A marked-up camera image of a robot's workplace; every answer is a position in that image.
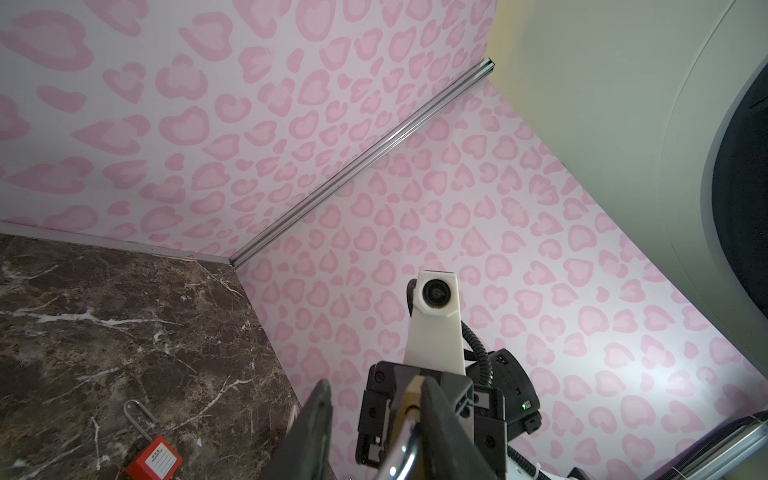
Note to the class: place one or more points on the red padlock far right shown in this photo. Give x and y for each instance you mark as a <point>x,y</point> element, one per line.
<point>158,460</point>

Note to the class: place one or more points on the brass padlock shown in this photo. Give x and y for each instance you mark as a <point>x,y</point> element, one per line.
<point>403,458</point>

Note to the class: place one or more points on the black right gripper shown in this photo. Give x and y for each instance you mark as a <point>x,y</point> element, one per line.
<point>479,409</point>

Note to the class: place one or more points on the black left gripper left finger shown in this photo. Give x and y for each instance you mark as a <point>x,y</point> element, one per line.
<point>304,451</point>

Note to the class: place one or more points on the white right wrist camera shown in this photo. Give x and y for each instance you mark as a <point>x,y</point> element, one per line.
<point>434,339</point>

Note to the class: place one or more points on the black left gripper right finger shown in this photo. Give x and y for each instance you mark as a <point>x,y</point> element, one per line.
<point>448,452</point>

